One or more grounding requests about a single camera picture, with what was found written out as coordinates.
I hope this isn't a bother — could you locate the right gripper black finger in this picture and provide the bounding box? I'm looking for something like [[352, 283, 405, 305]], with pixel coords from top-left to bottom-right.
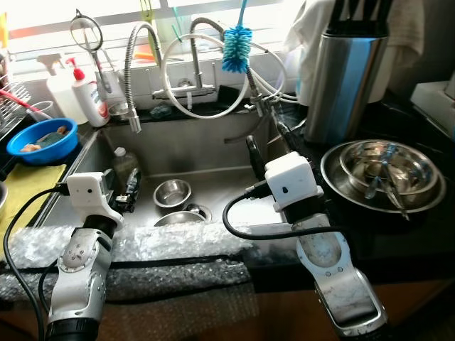
[[276, 122, 303, 157], [246, 135, 266, 180]]

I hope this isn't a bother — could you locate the large shallow steel bowl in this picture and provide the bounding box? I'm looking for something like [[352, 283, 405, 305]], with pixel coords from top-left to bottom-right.
[[320, 140, 447, 214]]

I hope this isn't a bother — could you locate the long steel utensil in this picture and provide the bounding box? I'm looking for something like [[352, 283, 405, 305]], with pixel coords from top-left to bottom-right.
[[382, 144, 412, 221]]

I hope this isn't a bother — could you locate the clear plastic bottle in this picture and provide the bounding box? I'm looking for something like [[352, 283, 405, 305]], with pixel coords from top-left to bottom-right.
[[110, 147, 141, 189]]

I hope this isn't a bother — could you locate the grey curved spout pipe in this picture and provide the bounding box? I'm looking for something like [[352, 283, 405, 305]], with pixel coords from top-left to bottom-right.
[[226, 117, 272, 144]]

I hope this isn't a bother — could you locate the small steel bowl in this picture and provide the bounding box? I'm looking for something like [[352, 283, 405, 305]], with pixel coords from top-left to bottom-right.
[[153, 179, 193, 209]]

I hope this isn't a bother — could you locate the stainless steel sink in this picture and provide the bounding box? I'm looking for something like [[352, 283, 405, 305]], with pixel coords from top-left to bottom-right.
[[32, 107, 335, 235]]

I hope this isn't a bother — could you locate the clear bubble wrap sheet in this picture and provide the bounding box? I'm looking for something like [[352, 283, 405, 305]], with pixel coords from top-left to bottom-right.
[[0, 219, 314, 335]]

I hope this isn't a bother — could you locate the small steel cup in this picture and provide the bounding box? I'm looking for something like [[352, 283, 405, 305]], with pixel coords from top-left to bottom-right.
[[107, 102, 133, 119]]

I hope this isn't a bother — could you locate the blue plastic basin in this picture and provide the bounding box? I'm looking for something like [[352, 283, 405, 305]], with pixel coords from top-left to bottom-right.
[[6, 117, 80, 166]]

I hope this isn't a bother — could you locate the dark scouring pad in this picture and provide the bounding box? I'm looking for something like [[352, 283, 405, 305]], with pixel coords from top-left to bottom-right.
[[149, 105, 173, 119]]

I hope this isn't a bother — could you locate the steel knife block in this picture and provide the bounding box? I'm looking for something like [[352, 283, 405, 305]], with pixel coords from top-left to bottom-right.
[[304, 0, 396, 146]]

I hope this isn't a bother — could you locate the yellow cloth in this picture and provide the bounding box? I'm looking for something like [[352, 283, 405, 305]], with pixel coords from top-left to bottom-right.
[[0, 163, 68, 242]]

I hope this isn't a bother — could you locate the white soap bottle red pump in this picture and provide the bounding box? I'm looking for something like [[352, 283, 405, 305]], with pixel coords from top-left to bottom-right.
[[65, 57, 111, 129]]

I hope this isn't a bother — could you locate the white spray bottle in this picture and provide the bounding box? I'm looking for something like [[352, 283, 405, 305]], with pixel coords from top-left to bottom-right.
[[37, 53, 86, 125]]

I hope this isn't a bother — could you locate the blue bottle brush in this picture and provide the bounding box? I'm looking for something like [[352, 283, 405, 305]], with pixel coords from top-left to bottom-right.
[[220, 0, 254, 75]]

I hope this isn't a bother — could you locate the chrome sink faucet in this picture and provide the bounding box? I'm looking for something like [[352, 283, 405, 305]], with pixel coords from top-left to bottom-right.
[[151, 16, 292, 143]]

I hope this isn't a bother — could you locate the white washing machine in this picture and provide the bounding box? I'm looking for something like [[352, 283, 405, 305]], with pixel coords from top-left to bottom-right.
[[411, 71, 455, 136]]

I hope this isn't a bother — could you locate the white hanging towel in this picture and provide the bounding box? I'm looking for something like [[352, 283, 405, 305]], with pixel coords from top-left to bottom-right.
[[288, 0, 426, 107]]

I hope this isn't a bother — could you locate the green plastic utensil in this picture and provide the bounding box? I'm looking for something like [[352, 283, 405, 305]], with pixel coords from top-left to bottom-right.
[[139, 0, 161, 29]]

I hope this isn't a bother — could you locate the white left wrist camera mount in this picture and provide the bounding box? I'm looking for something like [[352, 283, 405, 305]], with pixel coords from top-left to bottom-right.
[[65, 173, 126, 228]]

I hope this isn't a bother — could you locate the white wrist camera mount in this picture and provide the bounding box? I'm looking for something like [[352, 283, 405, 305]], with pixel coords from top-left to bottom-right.
[[65, 173, 126, 228], [264, 151, 326, 212]]

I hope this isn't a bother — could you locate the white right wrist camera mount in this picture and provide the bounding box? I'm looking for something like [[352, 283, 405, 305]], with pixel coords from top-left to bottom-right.
[[264, 151, 326, 212]]

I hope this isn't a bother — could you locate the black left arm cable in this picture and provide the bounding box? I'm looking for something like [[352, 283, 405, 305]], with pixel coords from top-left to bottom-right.
[[4, 183, 72, 341]]

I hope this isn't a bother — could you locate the flexible steel spray hose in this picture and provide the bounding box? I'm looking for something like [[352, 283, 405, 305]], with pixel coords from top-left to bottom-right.
[[123, 21, 166, 134]]

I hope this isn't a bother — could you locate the white looped hose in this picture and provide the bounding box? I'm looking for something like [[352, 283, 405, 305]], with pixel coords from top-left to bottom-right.
[[161, 32, 299, 120]]

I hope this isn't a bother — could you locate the wire dish rack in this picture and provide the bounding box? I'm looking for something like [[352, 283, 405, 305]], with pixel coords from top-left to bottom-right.
[[0, 82, 33, 132]]

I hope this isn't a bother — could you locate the round wire strainer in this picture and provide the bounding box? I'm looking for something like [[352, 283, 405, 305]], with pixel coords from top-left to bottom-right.
[[70, 9, 114, 97]]

